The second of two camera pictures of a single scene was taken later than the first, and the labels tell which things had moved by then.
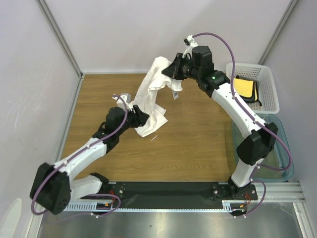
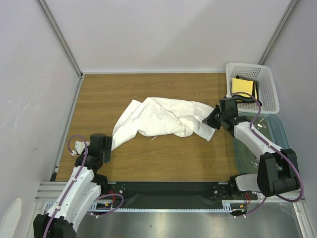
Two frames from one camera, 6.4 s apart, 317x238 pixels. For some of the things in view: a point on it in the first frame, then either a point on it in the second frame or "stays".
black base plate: (141, 192) stays
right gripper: (178, 68) -> (213, 118)
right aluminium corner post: (290, 10) stays
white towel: (147, 101) -> (179, 117)
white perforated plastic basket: (267, 92) stays
